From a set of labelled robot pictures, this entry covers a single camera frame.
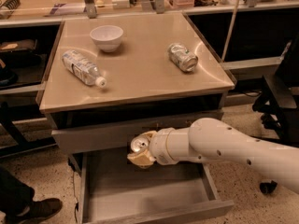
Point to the dark trouser leg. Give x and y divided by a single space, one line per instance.
15 196

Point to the middle drawer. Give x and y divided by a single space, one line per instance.
119 134

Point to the open bottom drawer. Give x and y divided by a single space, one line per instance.
114 191

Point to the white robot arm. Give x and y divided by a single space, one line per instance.
210 139

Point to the black office chair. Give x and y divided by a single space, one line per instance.
279 105

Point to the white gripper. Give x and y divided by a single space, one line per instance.
159 146

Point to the clear plastic water bottle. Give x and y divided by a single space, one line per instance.
83 69

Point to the dark shoe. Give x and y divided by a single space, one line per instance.
37 212

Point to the orange soda can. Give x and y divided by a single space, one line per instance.
139 143

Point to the white bowl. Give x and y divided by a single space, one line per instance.
107 37

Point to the silver green can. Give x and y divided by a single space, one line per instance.
182 58

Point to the black coiled object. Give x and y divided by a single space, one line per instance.
8 7

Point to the grey drawer cabinet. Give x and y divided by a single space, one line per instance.
142 82

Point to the white rod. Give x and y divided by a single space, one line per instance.
230 30

